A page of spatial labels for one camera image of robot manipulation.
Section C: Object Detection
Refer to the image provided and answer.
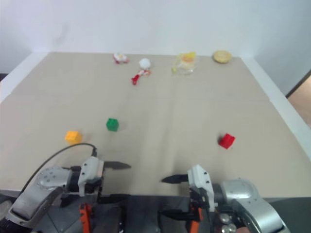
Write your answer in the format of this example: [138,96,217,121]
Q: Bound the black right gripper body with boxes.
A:
[188,186,210,216]

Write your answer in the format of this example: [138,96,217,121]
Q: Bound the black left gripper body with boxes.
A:
[84,178,104,198]

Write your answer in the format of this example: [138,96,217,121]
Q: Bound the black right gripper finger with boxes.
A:
[158,209,193,221]
[161,174,190,184]

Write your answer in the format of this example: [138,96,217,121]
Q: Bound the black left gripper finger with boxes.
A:
[104,161,132,170]
[98,193,131,204]

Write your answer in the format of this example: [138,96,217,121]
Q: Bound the green cube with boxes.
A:
[105,117,120,133]

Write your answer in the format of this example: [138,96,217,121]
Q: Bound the yellow cube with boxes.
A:
[64,130,83,146]

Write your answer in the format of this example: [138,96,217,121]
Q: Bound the red cube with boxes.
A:
[218,133,236,150]

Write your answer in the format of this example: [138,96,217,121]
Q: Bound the beige table cover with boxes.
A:
[0,51,311,198]

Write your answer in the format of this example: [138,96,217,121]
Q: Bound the white ball red tail toy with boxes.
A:
[131,58,153,86]

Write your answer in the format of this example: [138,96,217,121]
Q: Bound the red white small toy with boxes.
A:
[112,52,130,65]

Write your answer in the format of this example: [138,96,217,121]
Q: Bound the clear bag with yellow contents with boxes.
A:
[171,51,200,77]

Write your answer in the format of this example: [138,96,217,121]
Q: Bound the round yellow biscuit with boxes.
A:
[212,50,232,65]

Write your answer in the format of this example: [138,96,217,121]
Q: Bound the brown door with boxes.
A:
[286,69,311,128]

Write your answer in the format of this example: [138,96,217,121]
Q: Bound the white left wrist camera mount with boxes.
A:
[77,156,105,197]

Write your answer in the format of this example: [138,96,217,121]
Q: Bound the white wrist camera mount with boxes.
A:
[187,164,217,212]
[77,156,105,197]

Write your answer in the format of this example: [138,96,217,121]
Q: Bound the orange black bracket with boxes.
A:
[189,206,204,233]
[78,203,93,233]

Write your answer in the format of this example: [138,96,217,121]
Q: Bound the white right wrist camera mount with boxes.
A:
[187,164,217,212]

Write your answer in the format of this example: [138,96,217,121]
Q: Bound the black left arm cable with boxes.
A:
[20,142,98,195]

